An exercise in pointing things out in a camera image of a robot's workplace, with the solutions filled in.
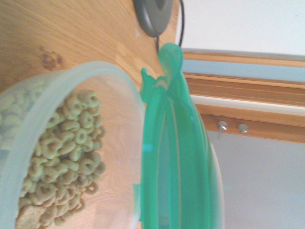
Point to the dark round lid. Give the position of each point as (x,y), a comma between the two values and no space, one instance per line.
(152,16)

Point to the clear round food container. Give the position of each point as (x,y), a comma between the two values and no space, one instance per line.
(71,71)

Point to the wooden framed glass door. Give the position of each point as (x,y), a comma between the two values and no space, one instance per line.
(262,124)

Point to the green round container lid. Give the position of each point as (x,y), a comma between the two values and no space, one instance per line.
(186,167)

